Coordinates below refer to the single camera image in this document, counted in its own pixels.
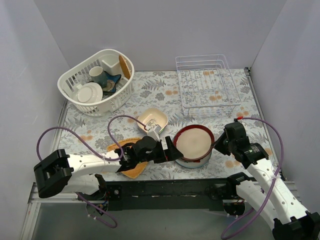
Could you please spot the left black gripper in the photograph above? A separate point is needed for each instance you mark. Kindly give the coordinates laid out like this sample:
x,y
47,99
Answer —
x,y
162,152

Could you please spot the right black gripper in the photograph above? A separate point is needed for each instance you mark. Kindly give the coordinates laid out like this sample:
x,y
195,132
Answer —
x,y
225,141

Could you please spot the red rimmed beige plate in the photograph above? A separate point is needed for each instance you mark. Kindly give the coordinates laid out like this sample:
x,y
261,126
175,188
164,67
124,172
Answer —
x,y
195,142

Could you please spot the watermelon pattern plate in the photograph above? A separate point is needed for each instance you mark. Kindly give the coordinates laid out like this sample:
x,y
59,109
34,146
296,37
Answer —
x,y
194,163

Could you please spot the beige square bowl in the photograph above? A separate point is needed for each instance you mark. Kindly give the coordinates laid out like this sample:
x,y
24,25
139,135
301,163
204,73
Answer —
x,y
153,117

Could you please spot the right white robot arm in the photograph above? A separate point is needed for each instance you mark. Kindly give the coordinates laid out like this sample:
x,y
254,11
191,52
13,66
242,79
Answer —
x,y
287,218

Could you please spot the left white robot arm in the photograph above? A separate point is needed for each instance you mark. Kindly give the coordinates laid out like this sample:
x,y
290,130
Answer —
x,y
61,172

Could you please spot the blue star dish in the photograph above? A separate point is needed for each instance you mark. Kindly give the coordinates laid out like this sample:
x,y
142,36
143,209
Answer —
x,y
112,80

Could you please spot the woven bamboo tray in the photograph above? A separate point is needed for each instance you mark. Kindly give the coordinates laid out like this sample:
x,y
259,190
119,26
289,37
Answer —
x,y
140,167

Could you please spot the woven coaster in basket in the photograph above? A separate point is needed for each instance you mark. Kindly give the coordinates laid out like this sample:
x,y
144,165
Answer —
x,y
124,67

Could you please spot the white plate in basket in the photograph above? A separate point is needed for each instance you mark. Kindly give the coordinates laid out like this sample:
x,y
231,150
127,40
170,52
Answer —
x,y
89,93

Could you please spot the white square container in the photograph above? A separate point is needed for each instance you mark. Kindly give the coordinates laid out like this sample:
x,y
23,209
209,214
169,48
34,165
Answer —
x,y
111,64

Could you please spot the white cup in basket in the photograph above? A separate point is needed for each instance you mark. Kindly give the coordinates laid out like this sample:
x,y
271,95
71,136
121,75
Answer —
x,y
95,73

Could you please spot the white plastic basket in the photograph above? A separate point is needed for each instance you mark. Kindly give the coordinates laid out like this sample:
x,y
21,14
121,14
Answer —
x,y
100,84

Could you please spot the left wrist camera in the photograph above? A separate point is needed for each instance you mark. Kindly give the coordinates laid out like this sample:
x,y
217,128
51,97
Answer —
x,y
154,131

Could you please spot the black base frame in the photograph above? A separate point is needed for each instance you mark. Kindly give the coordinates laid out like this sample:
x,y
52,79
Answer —
x,y
213,194

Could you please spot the white wire dish rack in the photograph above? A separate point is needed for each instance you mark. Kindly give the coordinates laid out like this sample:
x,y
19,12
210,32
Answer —
x,y
206,85

